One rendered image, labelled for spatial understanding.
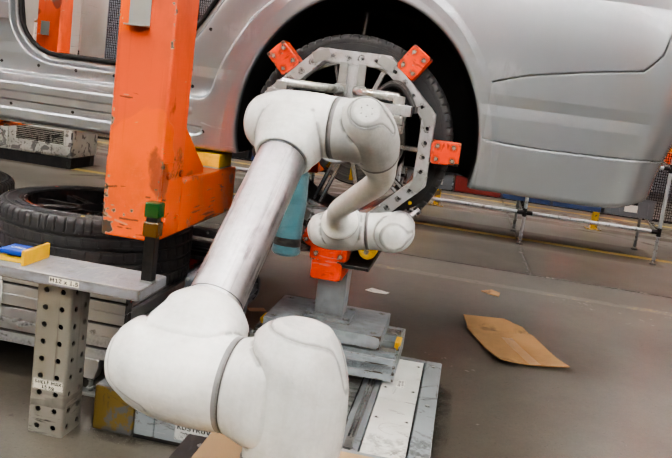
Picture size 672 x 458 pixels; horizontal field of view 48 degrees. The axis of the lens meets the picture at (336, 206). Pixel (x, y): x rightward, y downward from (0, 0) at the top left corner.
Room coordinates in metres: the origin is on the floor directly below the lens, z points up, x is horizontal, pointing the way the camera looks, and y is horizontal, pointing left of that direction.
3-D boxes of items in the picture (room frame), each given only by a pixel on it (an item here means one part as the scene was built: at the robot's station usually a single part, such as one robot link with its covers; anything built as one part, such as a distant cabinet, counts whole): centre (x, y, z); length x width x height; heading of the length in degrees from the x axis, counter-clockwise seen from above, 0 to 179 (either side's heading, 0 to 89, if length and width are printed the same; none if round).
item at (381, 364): (2.56, -0.04, 0.13); 0.50 x 0.36 x 0.10; 81
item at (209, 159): (2.63, 0.47, 0.71); 0.14 x 0.14 x 0.05; 81
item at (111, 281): (1.93, 0.65, 0.44); 0.43 x 0.17 x 0.03; 81
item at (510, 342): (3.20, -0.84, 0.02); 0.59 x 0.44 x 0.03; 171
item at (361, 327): (2.56, -0.03, 0.32); 0.40 x 0.30 x 0.28; 81
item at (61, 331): (1.93, 0.68, 0.21); 0.10 x 0.10 x 0.42; 81
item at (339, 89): (2.29, 0.12, 1.03); 0.19 x 0.18 x 0.11; 171
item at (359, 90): (2.26, -0.08, 1.03); 0.19 x 0.18 x 0.11; 171
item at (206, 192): (2.46, 0.49, 0.69); 0.52 x 0.17 x 0.35; 171
